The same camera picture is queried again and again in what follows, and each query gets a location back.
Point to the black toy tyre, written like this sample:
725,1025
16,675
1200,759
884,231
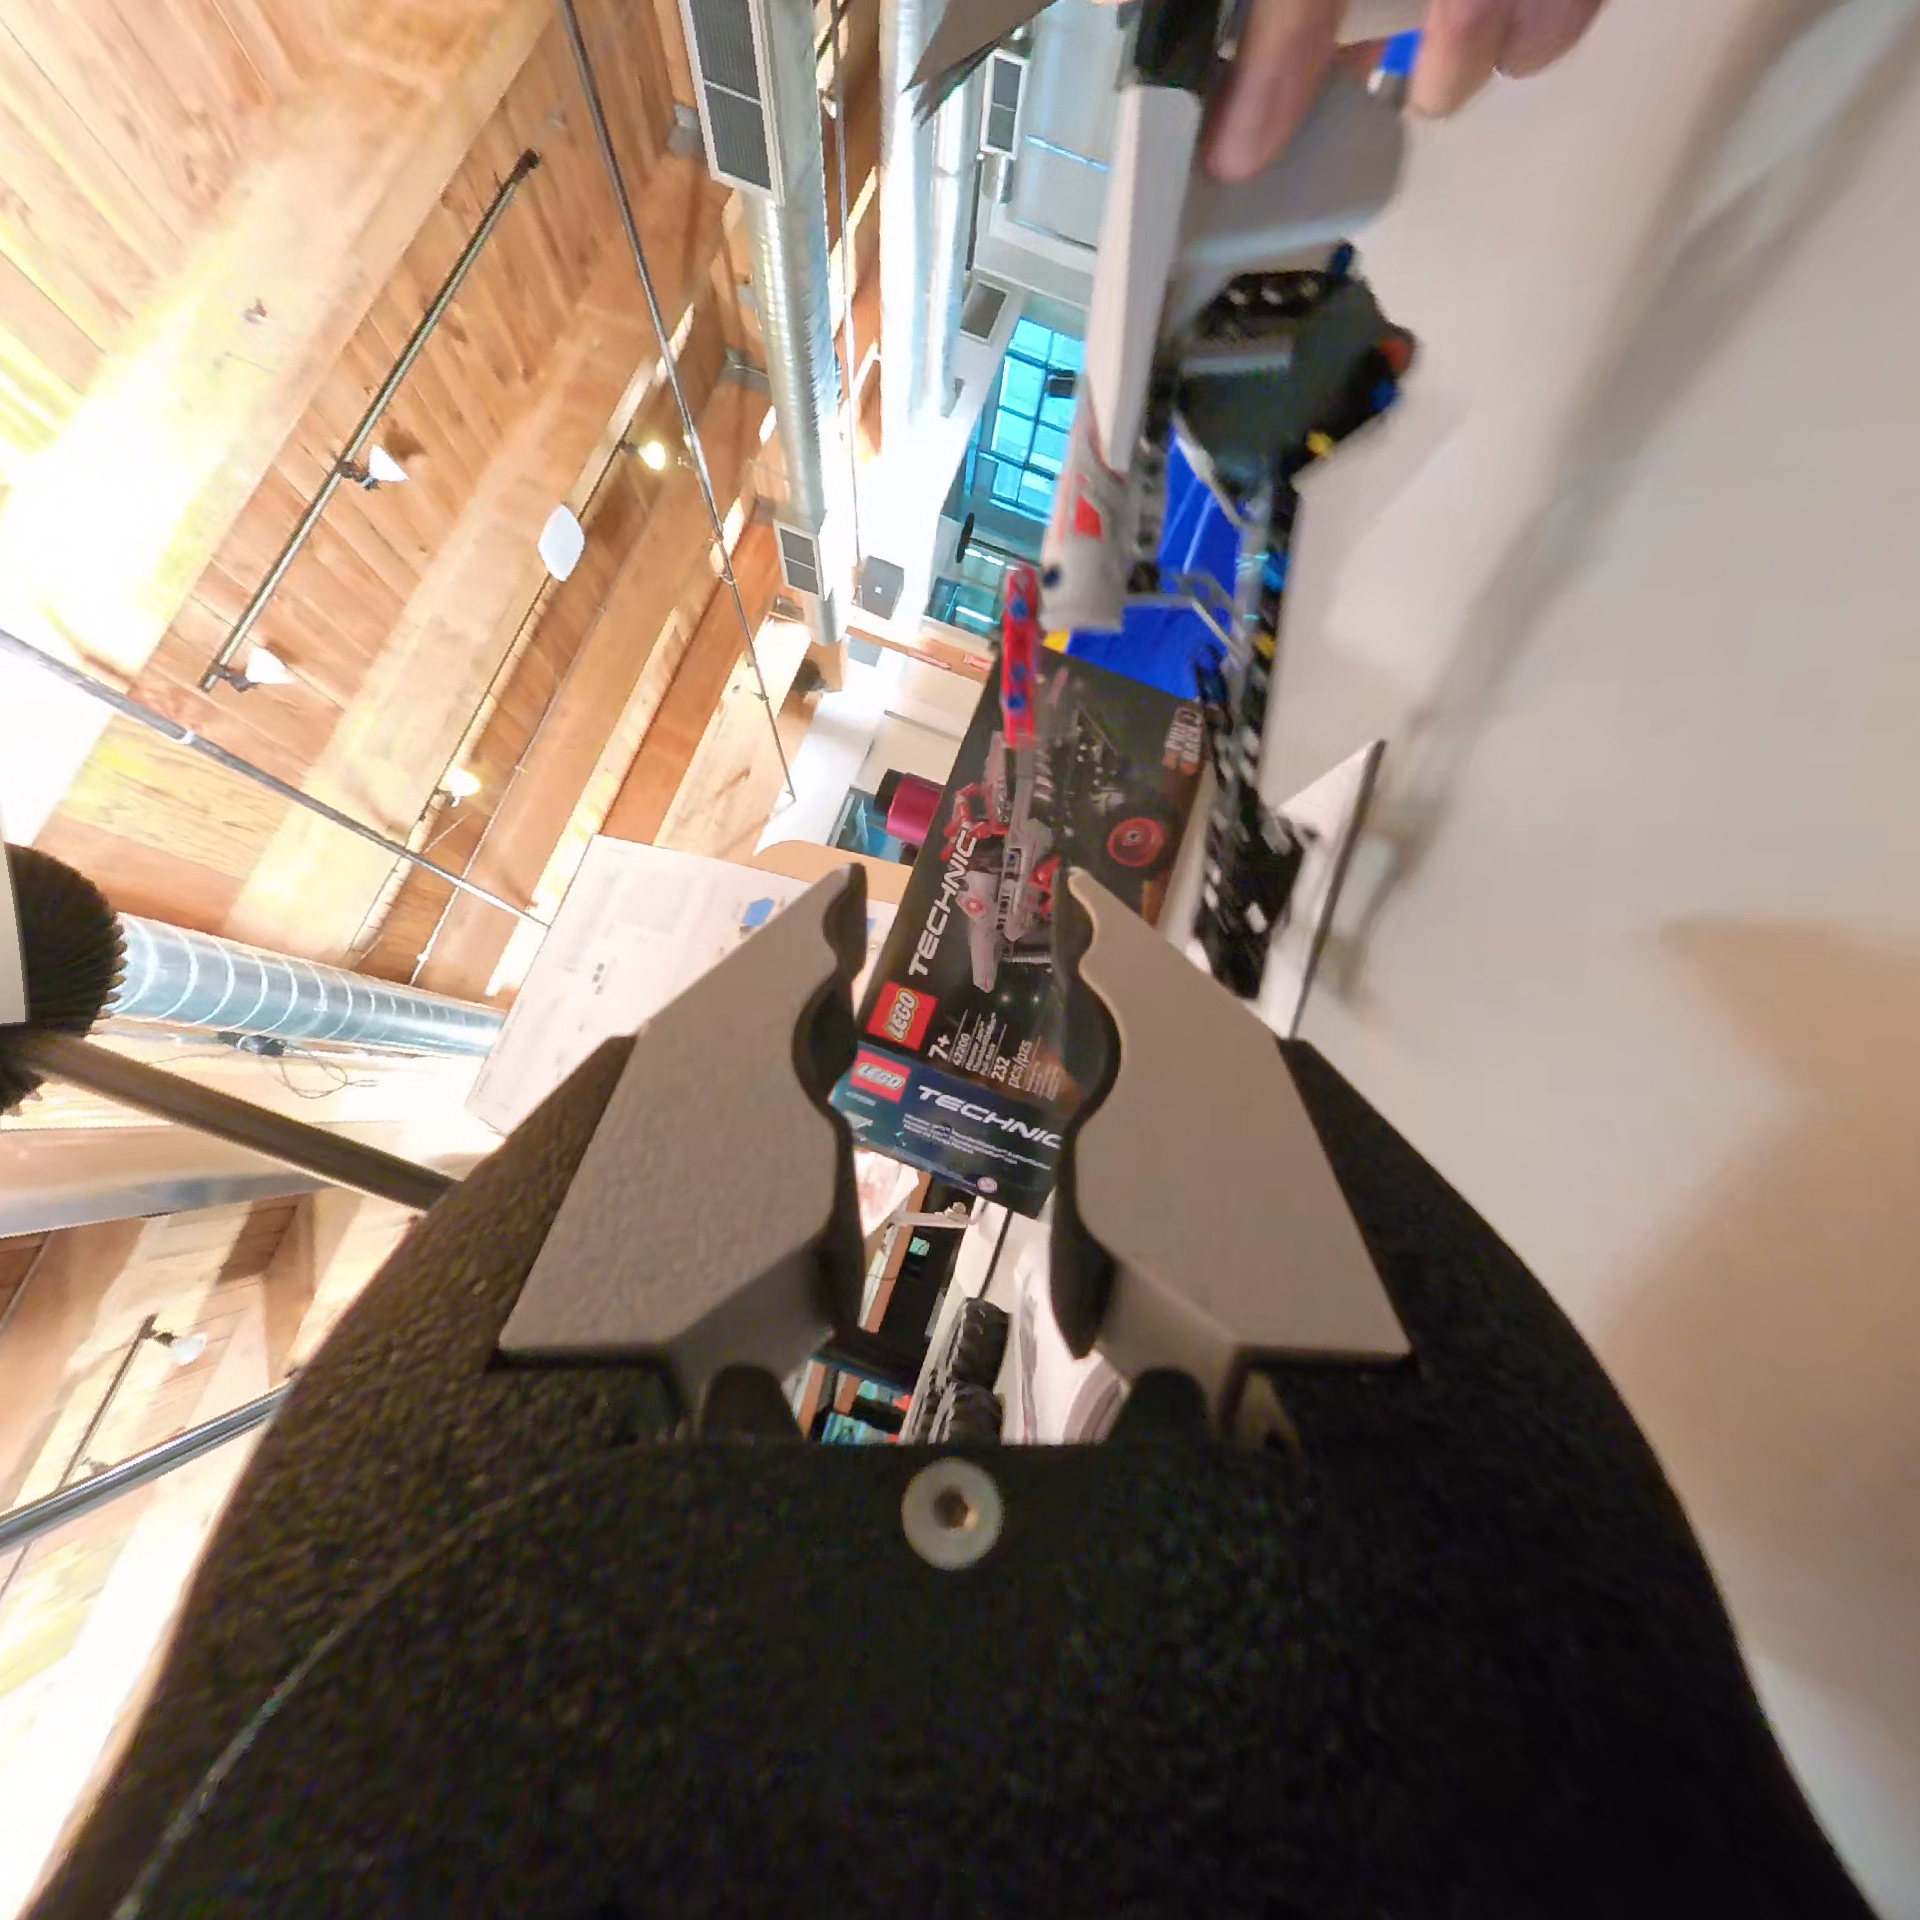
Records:
953,1419
979,1343

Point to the thin metal pole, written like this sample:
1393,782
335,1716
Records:
135,1479

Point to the white ventilation duct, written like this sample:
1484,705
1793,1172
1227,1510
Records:
923,224

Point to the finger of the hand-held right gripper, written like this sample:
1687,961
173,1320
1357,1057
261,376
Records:
1320,181
1148,254

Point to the dark toy truck box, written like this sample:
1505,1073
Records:
1020,931

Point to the white instruction booklet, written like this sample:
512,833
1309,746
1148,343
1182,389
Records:
1050,1351

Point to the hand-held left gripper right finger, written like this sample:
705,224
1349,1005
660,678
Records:
1244,1200

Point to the printed instruction poster board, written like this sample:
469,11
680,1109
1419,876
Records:
630,961

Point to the blue tinted window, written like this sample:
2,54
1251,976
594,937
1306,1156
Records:
1020,451

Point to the silver ventilation duct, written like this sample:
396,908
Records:
301,983
781,301

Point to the toy brick truck chassis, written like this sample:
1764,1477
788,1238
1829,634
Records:
1304,360

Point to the white ceiling access point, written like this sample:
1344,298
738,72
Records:
561,542

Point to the black wall speaker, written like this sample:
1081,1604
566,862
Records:
882,585

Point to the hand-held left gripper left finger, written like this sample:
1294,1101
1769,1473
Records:
674,1200

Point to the track spotlight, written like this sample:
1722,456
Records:
383,469

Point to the dark metal pole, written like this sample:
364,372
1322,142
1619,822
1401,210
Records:
270,1124

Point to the blue storage bin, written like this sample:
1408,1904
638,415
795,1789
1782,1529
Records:
1185,601

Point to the ceiling light bulb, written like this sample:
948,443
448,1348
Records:
458,781
648,451

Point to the person's right hand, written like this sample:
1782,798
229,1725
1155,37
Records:
1351,23

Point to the grey toy panel red sticker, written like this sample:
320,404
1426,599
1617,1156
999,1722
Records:
1095,525

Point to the magenta water bottle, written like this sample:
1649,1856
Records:
909,819

